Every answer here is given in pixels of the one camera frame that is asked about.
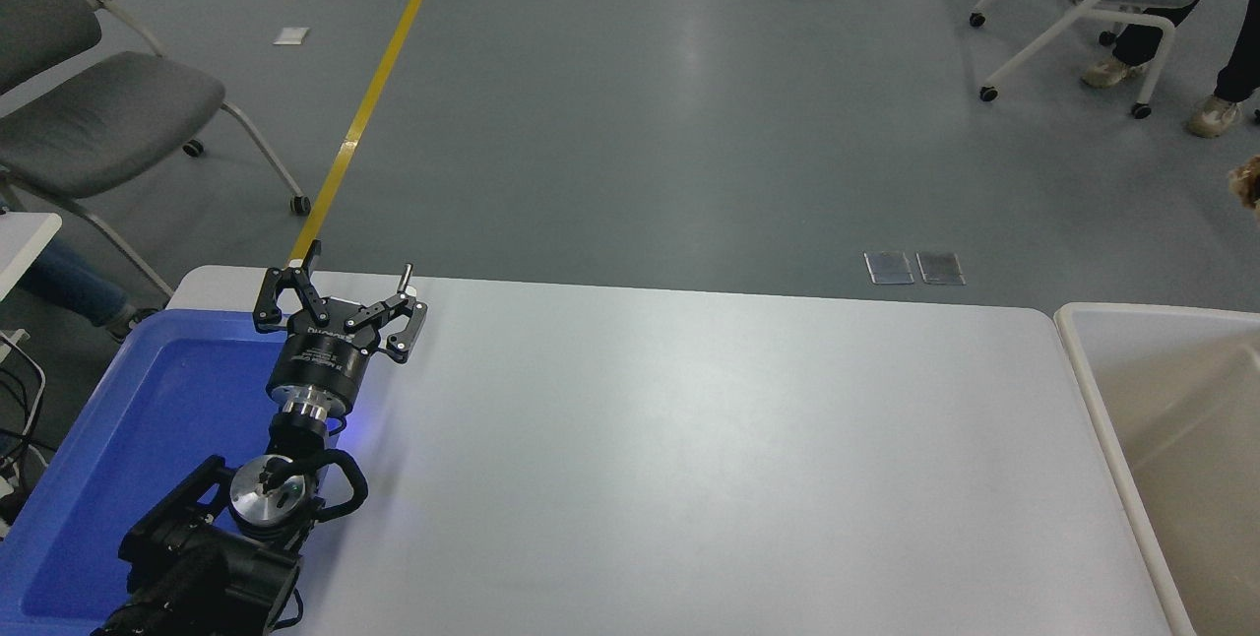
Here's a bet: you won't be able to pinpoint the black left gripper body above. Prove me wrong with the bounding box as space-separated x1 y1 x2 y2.
266 313 383 413

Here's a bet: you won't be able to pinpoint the tan paper ball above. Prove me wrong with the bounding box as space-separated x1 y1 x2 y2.
1228 156 1260 216

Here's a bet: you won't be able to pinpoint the blue plastic tray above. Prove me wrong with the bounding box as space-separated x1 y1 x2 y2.
0 309 347 636

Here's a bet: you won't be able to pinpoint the person in blue trousers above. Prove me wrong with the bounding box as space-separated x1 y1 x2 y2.
14 238 160 344

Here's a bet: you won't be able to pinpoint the grey padded chair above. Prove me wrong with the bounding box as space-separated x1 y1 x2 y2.
0 0 312 298

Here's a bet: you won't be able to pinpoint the small white table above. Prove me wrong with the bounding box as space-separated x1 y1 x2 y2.
0 213 62 302

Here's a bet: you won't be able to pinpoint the metal floor plate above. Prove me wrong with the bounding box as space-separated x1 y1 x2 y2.
915 252 966 286
863 251 914 286

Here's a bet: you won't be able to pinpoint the large pale bin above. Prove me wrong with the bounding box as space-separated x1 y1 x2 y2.
1053 301 1260 636

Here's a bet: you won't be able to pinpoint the person in dark trousers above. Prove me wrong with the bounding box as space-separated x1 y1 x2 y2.
1081 0 1260 140

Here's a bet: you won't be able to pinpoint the black cables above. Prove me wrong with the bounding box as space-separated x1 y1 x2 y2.
0 329 50 524

